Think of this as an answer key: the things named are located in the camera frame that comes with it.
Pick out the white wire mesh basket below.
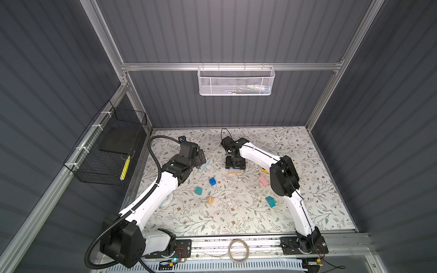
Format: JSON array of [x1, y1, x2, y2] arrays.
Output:
[[197, 66, 275, 96]]

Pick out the natural wood block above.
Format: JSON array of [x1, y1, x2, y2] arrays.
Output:
[[228, 169, 243, 175]]

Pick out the teal green block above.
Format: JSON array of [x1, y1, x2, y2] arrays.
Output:
[[265, 196, 276, 208]]

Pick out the black pad in basket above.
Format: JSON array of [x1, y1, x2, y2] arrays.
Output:
[[99, 128, 143, 155]]

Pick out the dark blue cube block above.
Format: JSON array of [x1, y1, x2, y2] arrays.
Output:
[[209, 177, 216, 187]]

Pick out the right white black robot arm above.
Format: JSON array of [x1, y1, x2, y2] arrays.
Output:
[[221, 136, 329, 255]]

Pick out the teal cube block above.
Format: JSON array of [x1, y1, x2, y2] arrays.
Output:
[[195, 187, 203, 196]]

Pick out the markers in white basket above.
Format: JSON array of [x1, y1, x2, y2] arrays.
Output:
[[226, 85, 271, 96]]

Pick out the yellow marker pen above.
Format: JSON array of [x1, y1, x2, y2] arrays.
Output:
[[119, 155, 131, 181]]

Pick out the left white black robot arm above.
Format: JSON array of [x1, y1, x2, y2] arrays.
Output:
[[85, 136, 206, 269]]

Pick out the pink block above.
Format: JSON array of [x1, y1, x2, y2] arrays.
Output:
[[258, 176, 270, 187]]

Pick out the round white clock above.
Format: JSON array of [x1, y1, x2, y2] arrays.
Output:
[[159, 194, 173, 208]]

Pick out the clear tape roll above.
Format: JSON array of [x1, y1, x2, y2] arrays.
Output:
[[228, 239, 250, 264]]

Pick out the black wire basket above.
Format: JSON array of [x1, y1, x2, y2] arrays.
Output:
[[64, 101, 148, 186]]

